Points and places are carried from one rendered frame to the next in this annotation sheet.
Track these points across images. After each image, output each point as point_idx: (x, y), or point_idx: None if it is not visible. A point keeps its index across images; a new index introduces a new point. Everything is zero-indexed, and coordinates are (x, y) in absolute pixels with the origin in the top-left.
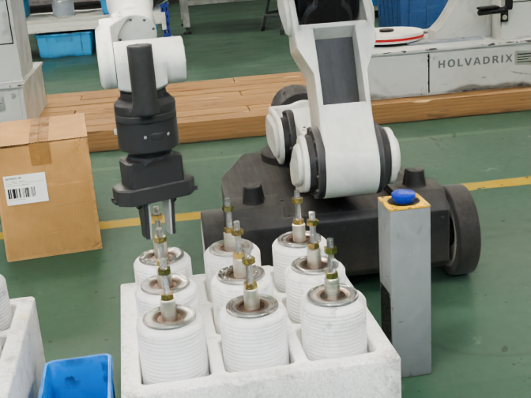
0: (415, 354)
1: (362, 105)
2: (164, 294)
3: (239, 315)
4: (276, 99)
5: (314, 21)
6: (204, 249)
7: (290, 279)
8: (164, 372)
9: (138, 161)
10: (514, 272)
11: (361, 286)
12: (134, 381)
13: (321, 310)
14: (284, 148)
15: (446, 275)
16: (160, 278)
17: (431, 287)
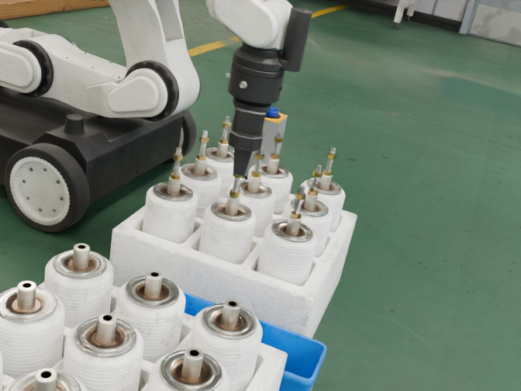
0: None
1: (182, 42)
2: (298, 213)
3: (322, 214)
4: None
5: None
6: (14, 185)
7: (273, 184)
8: (306, 271)
9: (263, 109)
10: (191, 154)
11: (127, 186)
12: (294, 286)
13: (337, 197)
14: (40, 77)
15: (160, 164)
16: (236, 206)
17: (168, 175)
